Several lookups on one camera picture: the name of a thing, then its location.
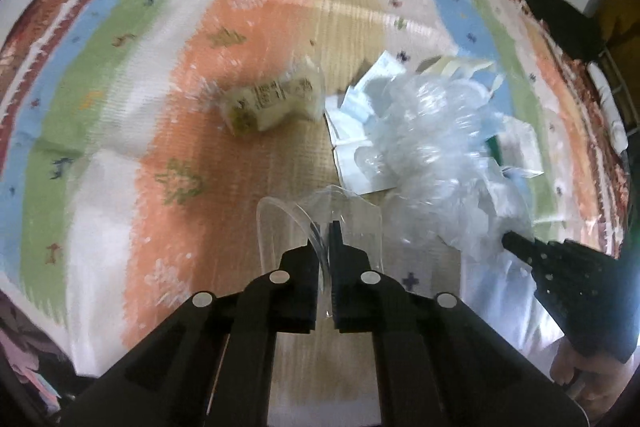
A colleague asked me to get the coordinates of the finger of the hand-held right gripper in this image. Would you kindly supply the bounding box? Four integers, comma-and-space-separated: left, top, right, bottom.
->
529, 263, 637, 364
501, 231, 626, 308

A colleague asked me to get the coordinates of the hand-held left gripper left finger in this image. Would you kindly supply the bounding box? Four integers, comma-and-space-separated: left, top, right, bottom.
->
60, 241, 321, 427

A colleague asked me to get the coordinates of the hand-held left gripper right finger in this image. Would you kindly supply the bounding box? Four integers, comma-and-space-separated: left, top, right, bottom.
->
331, 221, 592, 427

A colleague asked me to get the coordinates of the clear plastic packaging piece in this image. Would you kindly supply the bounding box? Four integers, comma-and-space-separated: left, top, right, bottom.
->
256, 188, 387, 324

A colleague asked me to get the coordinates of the white plastic bag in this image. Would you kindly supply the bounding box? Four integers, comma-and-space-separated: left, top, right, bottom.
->
450, 169, 568, 355

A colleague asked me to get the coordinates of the cream plastic wrapper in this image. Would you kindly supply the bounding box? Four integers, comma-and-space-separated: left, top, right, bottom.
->
220, 63, 326, 138

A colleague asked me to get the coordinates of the person's right hand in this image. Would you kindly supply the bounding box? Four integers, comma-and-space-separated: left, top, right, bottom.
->
549, 338, 623, 419

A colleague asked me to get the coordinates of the white blister packet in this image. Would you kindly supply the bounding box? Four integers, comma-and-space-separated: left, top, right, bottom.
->
332, 134, 402, 196

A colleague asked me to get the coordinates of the green white packet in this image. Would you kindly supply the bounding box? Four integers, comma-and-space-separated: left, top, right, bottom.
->
487, 116, 545, 178

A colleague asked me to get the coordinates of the white folded cloth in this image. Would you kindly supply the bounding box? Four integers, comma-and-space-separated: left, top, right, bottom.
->
587, 59, 629, 152

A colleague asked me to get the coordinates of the white blue paper packet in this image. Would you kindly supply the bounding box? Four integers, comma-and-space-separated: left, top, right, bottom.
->
324, 51, 402, 144

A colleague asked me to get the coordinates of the clear crumpled plastic bag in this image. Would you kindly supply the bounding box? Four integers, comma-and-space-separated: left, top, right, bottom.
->
380, 71, 507, 253

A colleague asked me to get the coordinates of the striped woven mat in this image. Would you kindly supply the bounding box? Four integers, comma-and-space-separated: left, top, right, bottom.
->
0, 0, 626, 380

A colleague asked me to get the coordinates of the cream striped carton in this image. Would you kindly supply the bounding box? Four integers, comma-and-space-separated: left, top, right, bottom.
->
419, 54, 507, 94

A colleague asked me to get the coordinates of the black cloth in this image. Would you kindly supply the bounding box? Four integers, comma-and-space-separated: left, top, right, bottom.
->
520, 0, 609, 64

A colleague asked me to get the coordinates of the yellow cloth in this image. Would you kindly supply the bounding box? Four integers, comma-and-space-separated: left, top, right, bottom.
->
595, 0, 640, 54

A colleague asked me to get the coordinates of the pink patterned cloth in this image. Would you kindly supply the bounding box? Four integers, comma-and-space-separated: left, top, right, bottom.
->
0, 292, 71, 413

